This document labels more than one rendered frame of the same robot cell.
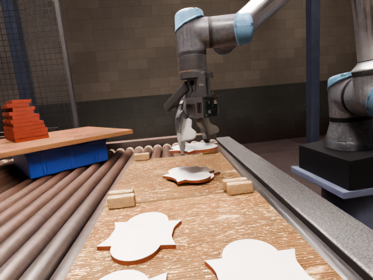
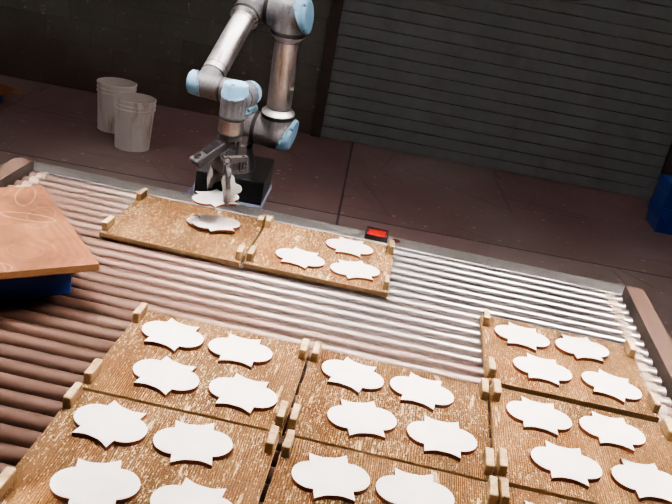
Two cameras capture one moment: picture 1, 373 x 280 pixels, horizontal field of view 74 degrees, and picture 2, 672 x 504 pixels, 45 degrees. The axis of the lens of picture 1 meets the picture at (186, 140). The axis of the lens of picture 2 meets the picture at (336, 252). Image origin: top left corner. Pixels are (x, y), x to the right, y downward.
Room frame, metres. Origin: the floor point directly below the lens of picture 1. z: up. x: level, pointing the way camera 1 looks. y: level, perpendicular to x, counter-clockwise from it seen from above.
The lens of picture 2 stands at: (0.06, 2.20, 1.88)
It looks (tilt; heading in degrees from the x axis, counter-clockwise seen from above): 23 degrees down; 276
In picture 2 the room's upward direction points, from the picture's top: 11 degrees clockwise
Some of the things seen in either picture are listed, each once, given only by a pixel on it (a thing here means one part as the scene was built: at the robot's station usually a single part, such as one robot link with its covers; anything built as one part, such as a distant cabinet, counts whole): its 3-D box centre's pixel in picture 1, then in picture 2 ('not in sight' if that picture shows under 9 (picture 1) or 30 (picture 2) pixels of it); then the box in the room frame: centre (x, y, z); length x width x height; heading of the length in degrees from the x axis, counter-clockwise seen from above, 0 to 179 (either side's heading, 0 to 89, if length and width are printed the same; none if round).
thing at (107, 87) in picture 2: not in sight; (115, 105); (2.57, -3.61, 0.18); 0.30 x 0.30 x 0.37
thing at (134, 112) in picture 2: not in sight; (133, 122); (2.29, -3.29, 0.18); 0.30 x 0.30 x 0.37
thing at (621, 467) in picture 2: not in sight; (589, 447); (-0.38, 0.70, 0.94); 0.41 x 0.35 x 0.04; 2
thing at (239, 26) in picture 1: (228, 32); (240, 93); (0.69, -0.14, 1.32); 0.11 x 0.11 x 0.08; 86
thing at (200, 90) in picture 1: (197, 96); (229, 153); (0.67, -0.04, 1.16); 0.09 x 0.08 x 0.12; 46
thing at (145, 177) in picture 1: (177, 173); (187, 228); (0.75, 0.04, 0.93); 0.41 x 0.35 x 0.02; 2
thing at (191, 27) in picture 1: (191, 34); (234, 100); (0.68, -0.04, 1.32); 0.09 x 0.08 x 0.11; 86
